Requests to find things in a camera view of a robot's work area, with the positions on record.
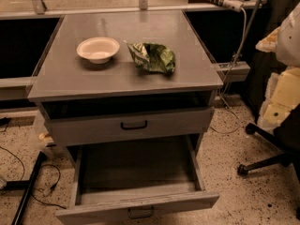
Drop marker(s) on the grey drawer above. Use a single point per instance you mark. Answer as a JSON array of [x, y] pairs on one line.
[[130, 126], [135, 179]]

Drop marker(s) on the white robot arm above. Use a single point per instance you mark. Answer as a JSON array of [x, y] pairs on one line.
[[282, 93]]

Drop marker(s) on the grey drawer cabinet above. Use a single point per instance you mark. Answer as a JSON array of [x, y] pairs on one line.
[[68, 86]]

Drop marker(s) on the grey top drawer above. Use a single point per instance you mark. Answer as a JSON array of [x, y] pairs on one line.
[[130, 126]]

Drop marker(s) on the green crumpled chip bag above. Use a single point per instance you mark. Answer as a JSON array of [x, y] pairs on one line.
[[152, 57]]

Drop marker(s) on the white paper bowl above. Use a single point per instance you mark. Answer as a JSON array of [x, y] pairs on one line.
[[98, 50]]

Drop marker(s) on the black floor stand bar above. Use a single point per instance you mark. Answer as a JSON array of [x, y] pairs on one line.
[[26, 186]]

